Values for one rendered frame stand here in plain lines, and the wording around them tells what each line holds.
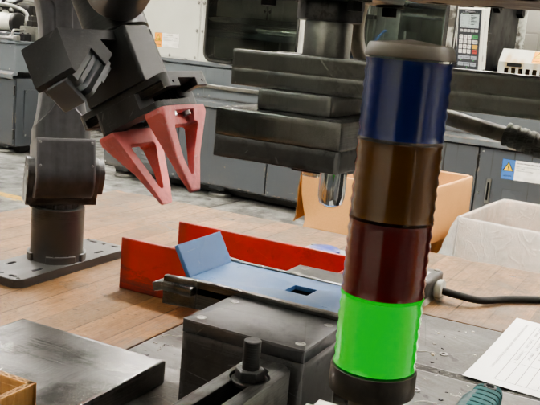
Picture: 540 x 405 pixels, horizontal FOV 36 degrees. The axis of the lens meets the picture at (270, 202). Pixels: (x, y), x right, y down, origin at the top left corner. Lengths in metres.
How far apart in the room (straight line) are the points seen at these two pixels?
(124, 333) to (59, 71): 0.28
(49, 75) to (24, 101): 6.89
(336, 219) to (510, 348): 2.18
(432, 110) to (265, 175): 5.59
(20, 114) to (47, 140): 6.60
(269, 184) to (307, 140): 5.34
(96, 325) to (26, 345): 0.12
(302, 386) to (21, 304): 0.40
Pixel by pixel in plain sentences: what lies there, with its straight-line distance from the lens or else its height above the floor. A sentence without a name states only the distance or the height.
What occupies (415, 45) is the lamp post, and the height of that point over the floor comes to 1.20.
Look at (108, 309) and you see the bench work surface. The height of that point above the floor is 0.90.
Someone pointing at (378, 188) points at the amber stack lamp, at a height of 1.14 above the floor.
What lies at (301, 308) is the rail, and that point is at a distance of 0.66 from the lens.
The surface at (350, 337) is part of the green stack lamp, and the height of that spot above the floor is 1.07.
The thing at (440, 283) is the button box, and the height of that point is 0.92.
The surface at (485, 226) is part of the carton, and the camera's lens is 2.92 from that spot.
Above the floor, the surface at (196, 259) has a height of 1.00.
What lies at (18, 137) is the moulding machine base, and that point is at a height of 0.15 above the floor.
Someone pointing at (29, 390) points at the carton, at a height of 0.97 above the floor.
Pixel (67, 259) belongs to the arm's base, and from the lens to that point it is 1.02.
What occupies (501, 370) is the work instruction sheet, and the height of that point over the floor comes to 0.90.
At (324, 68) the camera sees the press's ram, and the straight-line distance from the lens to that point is 0.61.
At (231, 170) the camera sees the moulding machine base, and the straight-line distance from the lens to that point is 6.08.
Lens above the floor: 1.19
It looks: 11 degrees down
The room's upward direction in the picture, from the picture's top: 5 degrees clockwise
